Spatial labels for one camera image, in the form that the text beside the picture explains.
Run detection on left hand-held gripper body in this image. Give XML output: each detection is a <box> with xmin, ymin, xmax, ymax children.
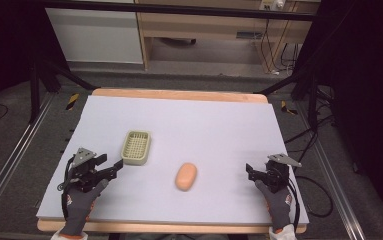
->
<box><xmin>66</xmin><ymin>147</ymin><xmax>109</xmax><ymax>194</ymax></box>

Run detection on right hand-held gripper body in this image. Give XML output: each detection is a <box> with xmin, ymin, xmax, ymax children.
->
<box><xmin>258</xmin><ymin>152</ymin><xmax>303</xmax><ymax>194</ymax></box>

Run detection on beige slotted soap dish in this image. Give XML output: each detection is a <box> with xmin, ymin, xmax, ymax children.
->
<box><xmin>120</xmin><ymin>130</ymin><xmax>152</xmax><ymax>166</ymax></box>

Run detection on orange soap bar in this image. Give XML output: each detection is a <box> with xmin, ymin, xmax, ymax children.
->
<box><xmin>174</xmin><ymin>162</ymin><xmax>198</xmax><ymax>192</ymax></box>

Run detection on yellow black tape marker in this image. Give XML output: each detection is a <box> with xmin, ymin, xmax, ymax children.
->
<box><xmin>280</xmin><ymin>100</ymin><xmax>299</xmax><ymax>116</ymax></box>
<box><xmin>65</xmin><ymin>92</ymin><xmax>80</xmax><ymax>111</ymax></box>

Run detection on pale foam board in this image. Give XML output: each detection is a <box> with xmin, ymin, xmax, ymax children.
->
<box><xmin>36</xmin><ymin>94</ymin><xmax>310</xmax><ymax>226</ymax></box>

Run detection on wooden table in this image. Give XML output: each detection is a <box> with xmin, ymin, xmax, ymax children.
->
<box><xmin>36</xmin><ymin>87</ymin><xmax>308</xmax><ymax>235</ymax></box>

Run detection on white cabinet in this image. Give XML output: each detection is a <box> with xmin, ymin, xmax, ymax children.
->
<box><xmin>44</xmin><ymin>7</ymin><xmax>144</xmax><ymax>65</ymax></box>

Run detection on wooden desk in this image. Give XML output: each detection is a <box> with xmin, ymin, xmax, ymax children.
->
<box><xmin>134</xmin><ymin>0</ymin><xmax>321</xmax><ymax>73</ymax></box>

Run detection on white power strip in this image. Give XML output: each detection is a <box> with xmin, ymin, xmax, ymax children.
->
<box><xmin>259</xmin><ymin>0</ymin><xmax>286</xmax><ymax>11</ymax></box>

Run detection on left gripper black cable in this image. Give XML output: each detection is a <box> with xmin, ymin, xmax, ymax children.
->
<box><xmin>56</xmin><ymin>156</ymin><xmax>77</xmax><ymax>222</ymax></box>

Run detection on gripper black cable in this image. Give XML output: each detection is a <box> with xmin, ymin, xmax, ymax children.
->
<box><xmin>286</xmin><ymin>176</ymin><xmax>302</xmax><ymax>232</ymax></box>
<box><xmin>56</xmin><ymin>156</ymin><xmax>77</xmax><ymax>222</ymax></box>

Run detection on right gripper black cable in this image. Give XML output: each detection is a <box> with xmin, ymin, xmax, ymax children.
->
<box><xmin>286</xmin><ymin>176</ymin><xmax>302</xmax><ymax>232</ymax></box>

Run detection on metal floor rail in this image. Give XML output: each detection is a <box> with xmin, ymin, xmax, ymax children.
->
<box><xmin>0</xmin><ymin>92</ymin><xmax>55</xmax><ymax>232</ymax></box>
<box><xmin>296</xmin><ymin>101</ymin><xmax>359</xmax><ymax>240</ymax></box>

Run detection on black floor cable loop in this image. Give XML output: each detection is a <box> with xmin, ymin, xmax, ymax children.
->
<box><xmin>294</xmin><ymin>175</ymin><xmax>334</xmax><ymax>219</ymax></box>

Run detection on black frame leg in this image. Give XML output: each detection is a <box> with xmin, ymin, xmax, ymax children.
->
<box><xmin>253</xmin><ymin>64</ymin><xmax>321</xmax><ymax>129</ymax></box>
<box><xmin>28</xmin><ymin>59</ymin><xmax>97</xmax><ymax>125</ymax></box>

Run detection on hanging desk cables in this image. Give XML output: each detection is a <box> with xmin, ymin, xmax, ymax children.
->
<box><xmin>259</xmin><ymin>19</ymin><xmax>301</xmax><ymax>75</ymax></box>

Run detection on black horizontal frame bar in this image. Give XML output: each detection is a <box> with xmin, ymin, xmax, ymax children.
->
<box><xmin>41</xmin><ymin>0</ymin><xmax>316</xmax><ymax>22</ymax></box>

